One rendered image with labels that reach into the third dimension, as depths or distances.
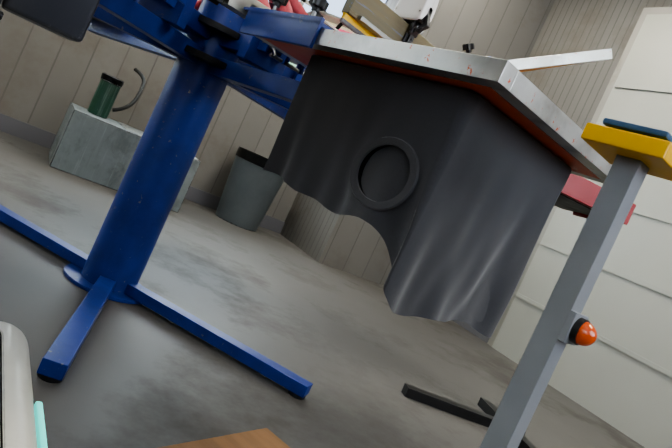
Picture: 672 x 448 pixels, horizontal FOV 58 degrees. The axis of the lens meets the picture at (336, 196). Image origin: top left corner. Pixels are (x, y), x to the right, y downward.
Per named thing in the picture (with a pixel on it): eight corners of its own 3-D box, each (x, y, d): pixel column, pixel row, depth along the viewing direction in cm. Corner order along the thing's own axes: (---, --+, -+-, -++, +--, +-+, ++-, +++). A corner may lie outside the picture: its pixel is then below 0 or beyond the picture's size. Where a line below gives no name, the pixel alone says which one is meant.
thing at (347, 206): (409, 280, 114) (489, 106, 113) (381, 271, 108) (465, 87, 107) (275, 203, 147) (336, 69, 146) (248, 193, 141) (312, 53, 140)
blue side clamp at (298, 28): (324, 57, 132) (338, 27, 132) (309, 46, 129) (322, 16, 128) (253, 40, 154) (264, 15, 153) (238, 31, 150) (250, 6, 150)
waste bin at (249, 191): (249, 223, 551) (277, 162, 549) (269, 239, 510) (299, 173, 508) (202, 206, 525) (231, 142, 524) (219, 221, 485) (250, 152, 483)
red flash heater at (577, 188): (559, 211, 282) (570, 188, 282) (625, 229, 238) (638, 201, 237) (450, 158, 268) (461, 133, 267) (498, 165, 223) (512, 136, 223)
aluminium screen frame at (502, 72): (622, 189, 135) (629, 174, 135) (498, 81, 94) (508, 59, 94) (384, 116, 192) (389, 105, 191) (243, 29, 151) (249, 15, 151)
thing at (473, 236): (495, 341, 138) (575, 170, 136) (373, 312, 106) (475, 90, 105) (484, 335, 140) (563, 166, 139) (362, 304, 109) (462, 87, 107)
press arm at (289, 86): (473, 165, 132) (484, 140, 132) (458, 156, 128) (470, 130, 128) (208, 74, 221) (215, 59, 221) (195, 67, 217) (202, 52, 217)
